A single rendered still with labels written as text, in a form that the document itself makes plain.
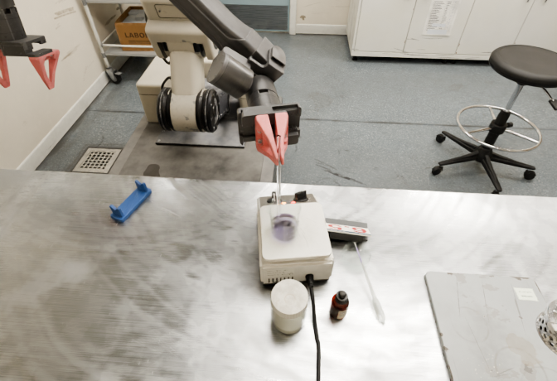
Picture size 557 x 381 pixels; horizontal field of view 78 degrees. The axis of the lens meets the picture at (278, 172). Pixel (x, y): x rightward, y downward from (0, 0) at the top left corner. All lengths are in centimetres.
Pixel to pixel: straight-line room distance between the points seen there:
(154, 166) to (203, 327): 98
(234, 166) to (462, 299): 100
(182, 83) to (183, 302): 88
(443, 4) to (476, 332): 259
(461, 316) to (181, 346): 47
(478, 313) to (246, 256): 42
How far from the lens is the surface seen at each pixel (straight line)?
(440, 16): 306
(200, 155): 152
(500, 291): 76
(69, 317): 74
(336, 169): 197
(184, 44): 133
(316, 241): 62
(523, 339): 74
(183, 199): 82
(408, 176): 203
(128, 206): 83
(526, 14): 330
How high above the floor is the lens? 134
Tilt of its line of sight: 44 degrees down
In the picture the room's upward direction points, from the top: straight up
